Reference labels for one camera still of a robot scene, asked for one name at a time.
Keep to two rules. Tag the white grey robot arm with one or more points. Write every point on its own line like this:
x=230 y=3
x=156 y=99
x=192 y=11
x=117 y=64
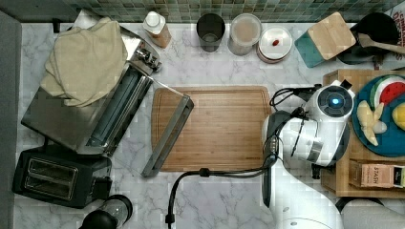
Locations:
x=317 y=132

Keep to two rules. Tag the bamboo drawer cabinet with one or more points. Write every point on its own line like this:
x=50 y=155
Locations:
x=338 y=181

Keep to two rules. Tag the bamboo cutting board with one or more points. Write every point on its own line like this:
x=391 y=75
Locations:
x=223 y=131

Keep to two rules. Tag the glass toaster oven door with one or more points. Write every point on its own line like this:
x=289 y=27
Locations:
x=154 y=129

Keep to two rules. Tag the dark grey cup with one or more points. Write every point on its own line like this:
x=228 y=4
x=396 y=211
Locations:
x=210 y=30

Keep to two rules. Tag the clear lidded jar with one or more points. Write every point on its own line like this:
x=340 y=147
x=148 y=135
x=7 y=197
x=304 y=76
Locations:
x=245 y=31

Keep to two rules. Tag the white lidded container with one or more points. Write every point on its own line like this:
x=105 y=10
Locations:
x=274 y=45

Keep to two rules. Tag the white-capped sauce bottle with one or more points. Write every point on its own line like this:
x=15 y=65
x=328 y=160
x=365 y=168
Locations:
x=156 y=28

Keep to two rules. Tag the stainless toaster oven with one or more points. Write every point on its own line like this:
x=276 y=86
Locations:
x=97 y=128

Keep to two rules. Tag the beige folded cloth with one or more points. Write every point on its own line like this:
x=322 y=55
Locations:
x=85 y=64

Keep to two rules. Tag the black glass grinder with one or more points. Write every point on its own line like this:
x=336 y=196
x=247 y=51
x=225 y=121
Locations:
x=114 y=212

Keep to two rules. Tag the teal box bamboo lid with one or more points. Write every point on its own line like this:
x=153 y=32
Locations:
x=324 y=40

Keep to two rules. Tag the black two-slot toaster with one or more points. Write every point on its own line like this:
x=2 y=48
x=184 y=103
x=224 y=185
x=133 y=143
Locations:
x=59 y=176

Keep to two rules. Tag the banana pieces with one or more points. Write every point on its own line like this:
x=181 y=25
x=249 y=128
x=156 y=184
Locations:
x=370 y=122

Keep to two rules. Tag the brown tea box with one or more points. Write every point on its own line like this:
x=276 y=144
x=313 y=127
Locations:
x=376 y=175

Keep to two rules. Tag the wooden spatula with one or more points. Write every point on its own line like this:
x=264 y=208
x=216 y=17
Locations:
x=365 y=41

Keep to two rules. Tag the grey round base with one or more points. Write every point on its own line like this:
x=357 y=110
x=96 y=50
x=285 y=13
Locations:
x=368 y=213

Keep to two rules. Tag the watermelon slice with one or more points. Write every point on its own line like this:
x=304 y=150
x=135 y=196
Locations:
x=386 y=89

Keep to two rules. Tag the blue plate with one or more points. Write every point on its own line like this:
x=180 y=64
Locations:
x=390 y=143

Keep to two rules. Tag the yellow lemon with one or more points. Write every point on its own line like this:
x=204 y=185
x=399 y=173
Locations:
x=398 y=115

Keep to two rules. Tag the black utensil pot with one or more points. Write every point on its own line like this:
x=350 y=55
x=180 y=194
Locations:
x=380 y=27

